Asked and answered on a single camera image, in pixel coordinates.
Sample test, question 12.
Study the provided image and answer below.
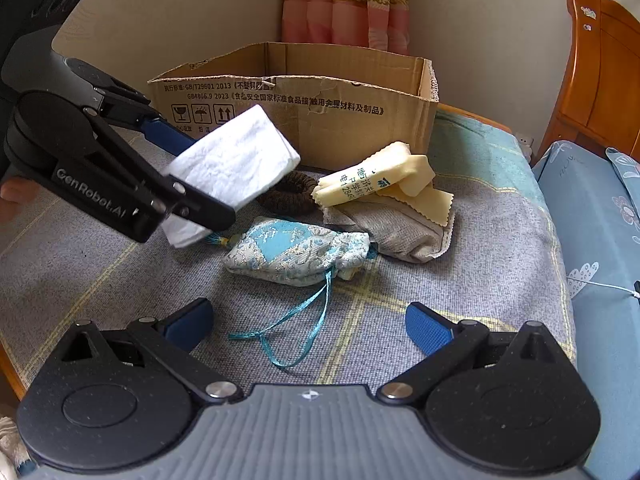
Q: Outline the pink patterned curtain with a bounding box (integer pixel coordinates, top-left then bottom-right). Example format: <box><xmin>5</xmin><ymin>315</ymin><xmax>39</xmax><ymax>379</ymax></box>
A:
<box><xmin>281</xmin><ymin>0</ymin><xmax>409</xmax><ymax>56</ymax></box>

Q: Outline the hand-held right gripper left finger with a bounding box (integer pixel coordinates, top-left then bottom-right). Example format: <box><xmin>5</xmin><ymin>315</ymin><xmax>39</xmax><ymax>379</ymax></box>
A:
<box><xmin>49</xmin><ymin>298</ymin><xmax>245</xmax><ymax>406</ymax></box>

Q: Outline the white fuzzy fabric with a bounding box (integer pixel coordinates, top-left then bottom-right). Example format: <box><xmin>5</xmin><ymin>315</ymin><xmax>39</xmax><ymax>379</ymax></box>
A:
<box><xmin>0</xmin><ymin>415</ymin><xmax>37</xmax><ymax>480</ymax></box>

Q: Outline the brown hair scrunchie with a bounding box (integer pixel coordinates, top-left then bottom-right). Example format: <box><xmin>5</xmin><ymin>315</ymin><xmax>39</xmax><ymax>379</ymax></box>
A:
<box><xmin>256</xmin><ymin>170</ymin><xmax>327</xmax><ymax>216</ymax></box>

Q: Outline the person's left hand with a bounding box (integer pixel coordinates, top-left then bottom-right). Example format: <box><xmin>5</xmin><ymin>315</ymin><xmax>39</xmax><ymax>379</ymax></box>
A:
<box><xmin>0</xmin><ymin>179</ymin><xmax>42</xmax><ymax>222</ymax></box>

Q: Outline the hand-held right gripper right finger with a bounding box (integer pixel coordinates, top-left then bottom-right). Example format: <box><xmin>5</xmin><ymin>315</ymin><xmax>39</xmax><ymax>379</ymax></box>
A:
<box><xmin>376</xmin><ymin>303</ymin><xmax>572</xmax><ymax>406</ymax></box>

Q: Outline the wooden headboard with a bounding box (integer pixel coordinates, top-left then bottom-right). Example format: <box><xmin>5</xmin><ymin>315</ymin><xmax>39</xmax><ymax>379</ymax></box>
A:
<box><xmin>537</xmin><ymin>0</ymin><xmax>640</xmax><ymax>177</ymax></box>

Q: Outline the white charging cable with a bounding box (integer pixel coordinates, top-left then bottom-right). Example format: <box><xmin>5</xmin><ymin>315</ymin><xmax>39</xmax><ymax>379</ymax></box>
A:
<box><xmin>567</xmin><ymin>274</ymin><xmax>640</xmax><ymax>299</ymax></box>

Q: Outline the yellow printed cleaning cloth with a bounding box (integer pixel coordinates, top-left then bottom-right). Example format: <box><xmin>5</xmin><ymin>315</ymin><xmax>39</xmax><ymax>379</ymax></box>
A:
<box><xmin>312</xmin><ymin>141</ymin><xmax>456</xmax><ymax>227</ymax></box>

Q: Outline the grey plaid blanket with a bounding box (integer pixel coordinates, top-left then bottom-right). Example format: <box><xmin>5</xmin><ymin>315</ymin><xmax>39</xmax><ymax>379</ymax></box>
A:
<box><xmin>0</xmin><ymin>125</ymin><xmax>579</xmax><ymax>397</ymax></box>

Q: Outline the grey mesh sachet bag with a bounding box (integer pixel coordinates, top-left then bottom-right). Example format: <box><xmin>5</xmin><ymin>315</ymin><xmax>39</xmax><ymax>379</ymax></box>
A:
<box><xmin>322</xmin><ymin>204</ymin><xmax>454</xmax><ymax>264</ymax></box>

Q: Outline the blue brocade drawstring pouch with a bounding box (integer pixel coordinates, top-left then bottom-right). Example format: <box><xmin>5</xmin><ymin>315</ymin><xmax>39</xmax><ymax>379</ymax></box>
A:
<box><xmin>222</xmin><ymin>215</ymin><xmax>374</xmax><ymax>369</ymax></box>

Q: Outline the blue floral bedsheet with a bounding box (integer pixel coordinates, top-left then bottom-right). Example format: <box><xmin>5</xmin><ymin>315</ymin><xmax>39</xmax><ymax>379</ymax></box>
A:
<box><xmin>532</xmin><ymin>140</ymin><xmax>640</xmax><ymax>480</ymax></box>

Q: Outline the white tissue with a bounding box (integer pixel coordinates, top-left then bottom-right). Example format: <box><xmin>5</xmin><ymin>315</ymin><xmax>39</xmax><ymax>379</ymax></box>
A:
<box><xmin>161</xmin><ymin>104</ymin><xmax>301</xmax><ymax>250</ymax></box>

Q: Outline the blue floral pillow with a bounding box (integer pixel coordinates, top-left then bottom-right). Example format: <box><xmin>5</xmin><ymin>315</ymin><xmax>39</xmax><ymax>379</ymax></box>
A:
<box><xmin>605</xmin><ymin>147</ymin><xmax>640</xmax><ymax>243</ymax></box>

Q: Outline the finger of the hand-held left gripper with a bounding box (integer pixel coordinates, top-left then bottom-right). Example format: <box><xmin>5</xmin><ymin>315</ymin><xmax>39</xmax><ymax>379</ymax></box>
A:
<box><xmin>94</xmin><ymin>85</ymin><xmax>197</xmax><ymax>159</ymax></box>
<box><xmin>82</xmin><ymin>107</ymin><xmax>237</xmax><ymax>232</ymax></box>

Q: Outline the brown cardboard box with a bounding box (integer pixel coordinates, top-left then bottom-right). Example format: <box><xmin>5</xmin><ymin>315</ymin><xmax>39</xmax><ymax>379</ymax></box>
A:
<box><xmin>146</xmin><ymin>41</ymin><xmax>440</xmax><ymax>172</ymax></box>

